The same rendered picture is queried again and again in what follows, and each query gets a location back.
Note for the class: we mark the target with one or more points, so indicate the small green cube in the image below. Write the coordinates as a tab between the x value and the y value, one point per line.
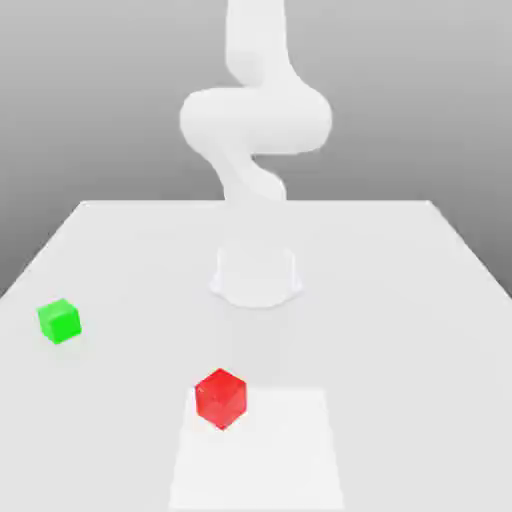
59	321

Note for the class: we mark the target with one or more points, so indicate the small red cube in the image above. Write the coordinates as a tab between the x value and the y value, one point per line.
220	399

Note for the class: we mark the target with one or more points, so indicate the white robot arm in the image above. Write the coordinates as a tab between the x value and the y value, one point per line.
256	120

